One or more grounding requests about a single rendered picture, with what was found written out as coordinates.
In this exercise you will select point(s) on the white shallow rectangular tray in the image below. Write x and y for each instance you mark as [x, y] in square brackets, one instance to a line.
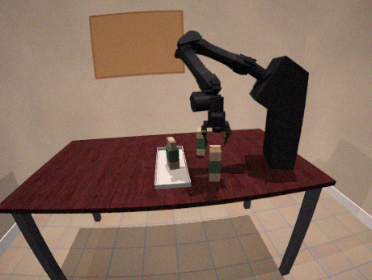
[165, 176]

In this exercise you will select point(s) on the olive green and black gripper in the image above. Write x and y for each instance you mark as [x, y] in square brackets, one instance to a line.
[226, 128]

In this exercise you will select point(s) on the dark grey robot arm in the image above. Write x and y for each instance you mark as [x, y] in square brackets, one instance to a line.
[240, 64]

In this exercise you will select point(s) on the tan box with green band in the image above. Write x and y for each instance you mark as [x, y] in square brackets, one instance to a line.
[215, 155]
[173, 152]
[201, 146]

